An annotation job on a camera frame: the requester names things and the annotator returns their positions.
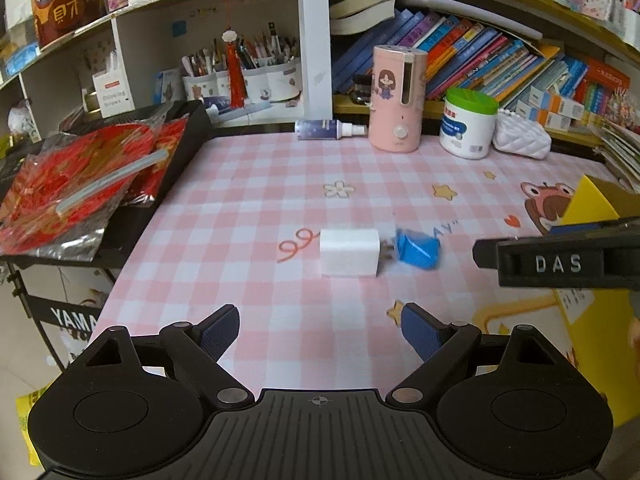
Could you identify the white charger plug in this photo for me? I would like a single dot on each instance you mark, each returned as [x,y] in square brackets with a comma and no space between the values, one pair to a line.
[347,252]

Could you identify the translucent glue stick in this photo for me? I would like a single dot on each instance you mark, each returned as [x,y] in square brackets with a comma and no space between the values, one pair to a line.
[110,182]

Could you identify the fortune god figurine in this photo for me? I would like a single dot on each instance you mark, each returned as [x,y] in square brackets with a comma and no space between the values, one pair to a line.
[65,2]

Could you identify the black keyboard stand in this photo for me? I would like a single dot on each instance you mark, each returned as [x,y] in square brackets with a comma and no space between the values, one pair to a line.
[30,310]

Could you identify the pink checked tablecloth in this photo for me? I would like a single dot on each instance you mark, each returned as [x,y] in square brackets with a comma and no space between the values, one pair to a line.
[240,200]

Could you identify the white pen holder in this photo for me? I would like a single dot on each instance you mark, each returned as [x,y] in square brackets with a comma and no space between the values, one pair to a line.
[284,80]
[199,87]
[257,85]

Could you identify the gold tin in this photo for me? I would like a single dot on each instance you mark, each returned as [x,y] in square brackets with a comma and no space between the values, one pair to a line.
[92,105]

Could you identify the white jar with green lid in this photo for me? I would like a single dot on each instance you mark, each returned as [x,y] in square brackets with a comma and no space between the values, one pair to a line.
[467,127]

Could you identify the bunch of pens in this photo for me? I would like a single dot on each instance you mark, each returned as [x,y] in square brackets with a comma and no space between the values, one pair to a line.
[240,52]

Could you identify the red packets in plastic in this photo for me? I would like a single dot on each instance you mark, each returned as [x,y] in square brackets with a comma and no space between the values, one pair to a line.
[75,180]

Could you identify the white straw box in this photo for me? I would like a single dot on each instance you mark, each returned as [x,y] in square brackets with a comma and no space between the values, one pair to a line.
[114,95]

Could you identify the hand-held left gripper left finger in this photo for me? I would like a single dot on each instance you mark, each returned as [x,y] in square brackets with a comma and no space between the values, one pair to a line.
[220,332]

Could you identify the yellow plastic bag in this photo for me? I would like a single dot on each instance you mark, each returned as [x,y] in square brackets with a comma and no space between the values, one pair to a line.
[30,425]

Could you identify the pile of papers and booklets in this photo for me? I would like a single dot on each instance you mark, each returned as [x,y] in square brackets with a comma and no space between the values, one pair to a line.
[620,155]

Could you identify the white shelf unit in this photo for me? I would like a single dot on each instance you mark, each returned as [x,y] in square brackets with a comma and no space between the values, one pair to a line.
[312,50]

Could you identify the stack of flat-lying books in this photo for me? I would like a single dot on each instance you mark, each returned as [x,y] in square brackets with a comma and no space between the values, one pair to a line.
[362,7]

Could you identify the small spray bottle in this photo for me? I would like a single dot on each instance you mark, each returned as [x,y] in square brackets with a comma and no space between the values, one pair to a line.
[325,129]

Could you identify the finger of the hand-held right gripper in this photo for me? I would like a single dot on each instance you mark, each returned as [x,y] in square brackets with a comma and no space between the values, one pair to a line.
[600,227]
[485,254]

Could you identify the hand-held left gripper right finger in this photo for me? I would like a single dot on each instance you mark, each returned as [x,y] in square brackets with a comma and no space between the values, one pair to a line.
[420,332]

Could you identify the orange and white cartons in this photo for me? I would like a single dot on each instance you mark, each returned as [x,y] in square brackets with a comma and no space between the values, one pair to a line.
[550,107]

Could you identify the yellow cardboard box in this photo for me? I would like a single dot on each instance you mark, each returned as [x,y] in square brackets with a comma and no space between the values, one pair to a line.
[592,205]

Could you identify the red tassel ornament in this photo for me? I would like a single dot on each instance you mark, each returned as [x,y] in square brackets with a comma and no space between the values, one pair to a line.
[235,75]

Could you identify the white quilted pouch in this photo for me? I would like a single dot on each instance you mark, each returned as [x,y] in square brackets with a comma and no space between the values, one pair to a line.
[522,135]

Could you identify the red boxed book set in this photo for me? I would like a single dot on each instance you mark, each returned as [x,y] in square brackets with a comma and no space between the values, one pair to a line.
[602,87]

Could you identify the blue toy block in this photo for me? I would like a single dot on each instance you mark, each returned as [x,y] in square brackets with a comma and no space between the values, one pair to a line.
[417,249]

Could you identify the pink humidifier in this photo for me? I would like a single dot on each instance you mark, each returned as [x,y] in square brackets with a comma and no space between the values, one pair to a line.
[397,100]

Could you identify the black electronic keyboard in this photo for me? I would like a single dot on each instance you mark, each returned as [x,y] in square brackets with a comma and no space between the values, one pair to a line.
[165,180]

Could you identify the white patterned pencil box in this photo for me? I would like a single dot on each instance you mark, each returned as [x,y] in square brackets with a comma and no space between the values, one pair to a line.
[597,5]

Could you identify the row of upright books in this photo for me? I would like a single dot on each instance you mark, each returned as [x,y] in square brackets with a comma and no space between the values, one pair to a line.
[470,55]

